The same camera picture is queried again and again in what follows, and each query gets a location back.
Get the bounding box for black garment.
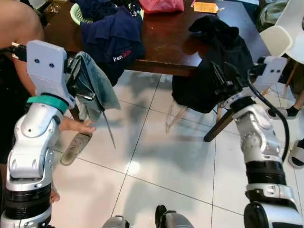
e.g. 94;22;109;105
172;15;255;114

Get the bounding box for grey blue towel garment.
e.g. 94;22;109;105
74;51;121;122

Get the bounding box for navy blue garment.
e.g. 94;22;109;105
76;0;146;86

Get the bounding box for person in black socks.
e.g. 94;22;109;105
266;90;304;169

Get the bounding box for pale green laundry basket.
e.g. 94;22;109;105
70;2;93;25

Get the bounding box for grey slipper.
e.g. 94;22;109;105
60;132;93;166

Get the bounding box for large white chair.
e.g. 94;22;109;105
275;0;304;65

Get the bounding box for grey green bag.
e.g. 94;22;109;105
259;0;288;29

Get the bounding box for dark wooden table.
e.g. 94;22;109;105
43;0;271;143

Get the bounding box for person in blue shorts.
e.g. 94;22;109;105
0;0;95;205

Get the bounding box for yellow packet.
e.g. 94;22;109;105
192;1;225;14

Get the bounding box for pink plastic bag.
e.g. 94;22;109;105
139;0;185;14

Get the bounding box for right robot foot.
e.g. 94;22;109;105
154;204;195;228

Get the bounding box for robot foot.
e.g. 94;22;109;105
102;215;131;228
154;204;195;228

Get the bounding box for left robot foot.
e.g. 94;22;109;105
102;215;131;228

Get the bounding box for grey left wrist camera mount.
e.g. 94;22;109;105
26;40;76;107

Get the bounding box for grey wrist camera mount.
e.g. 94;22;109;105
252;56;288;95
26;40;76;107

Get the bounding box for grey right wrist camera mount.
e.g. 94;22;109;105
252;56;288;95

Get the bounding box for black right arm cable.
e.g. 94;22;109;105
240;78;290;162

